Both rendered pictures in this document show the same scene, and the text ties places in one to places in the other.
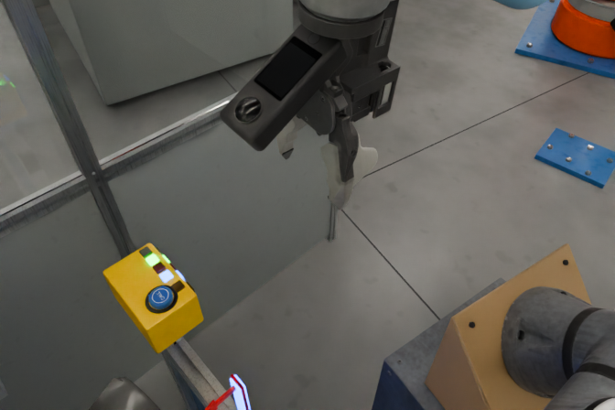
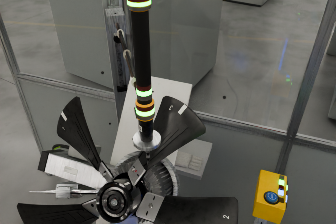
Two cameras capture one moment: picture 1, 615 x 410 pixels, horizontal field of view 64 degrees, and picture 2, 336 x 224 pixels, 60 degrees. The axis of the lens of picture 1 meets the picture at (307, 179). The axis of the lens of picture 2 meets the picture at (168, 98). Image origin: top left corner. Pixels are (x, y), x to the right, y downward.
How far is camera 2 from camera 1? 0.28 m
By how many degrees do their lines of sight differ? 48
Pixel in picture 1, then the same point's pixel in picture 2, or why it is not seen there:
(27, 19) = (314, 65)
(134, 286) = (266, 184)
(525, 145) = not seen: outside the picture
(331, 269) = not seen: outside the picture
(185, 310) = (276, 211)
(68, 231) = (263, 149)
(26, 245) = (246, 141)
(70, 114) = (301, 108)
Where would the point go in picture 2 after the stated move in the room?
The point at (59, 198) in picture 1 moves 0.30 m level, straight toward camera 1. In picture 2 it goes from (271, 135) to (257, 178)
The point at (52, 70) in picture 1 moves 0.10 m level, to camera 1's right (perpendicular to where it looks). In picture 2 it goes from (308, 88) to (328, 100)
